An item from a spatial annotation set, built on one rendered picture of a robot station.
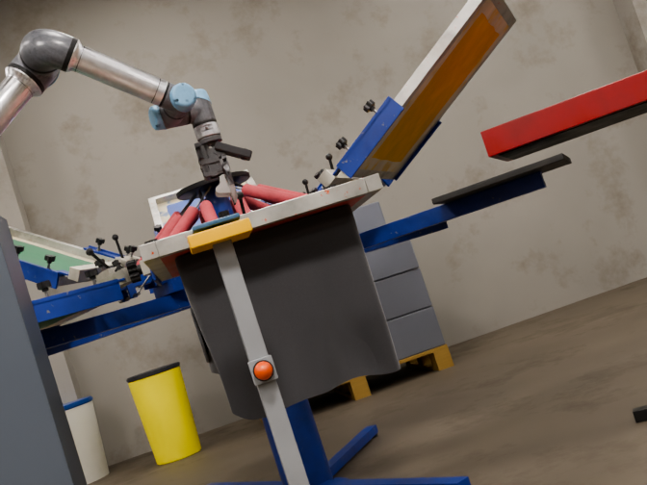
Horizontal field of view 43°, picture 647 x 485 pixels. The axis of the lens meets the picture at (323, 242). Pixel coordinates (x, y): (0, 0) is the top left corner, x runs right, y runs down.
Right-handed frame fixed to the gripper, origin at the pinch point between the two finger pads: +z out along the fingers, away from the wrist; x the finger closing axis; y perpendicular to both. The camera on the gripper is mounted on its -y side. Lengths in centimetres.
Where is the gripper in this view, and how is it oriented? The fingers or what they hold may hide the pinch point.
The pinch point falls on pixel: (236, 199)
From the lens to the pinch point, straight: 249.8
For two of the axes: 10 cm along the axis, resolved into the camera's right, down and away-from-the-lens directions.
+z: 3.1, 9.5, -0.6
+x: 1.4, -1.0, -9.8
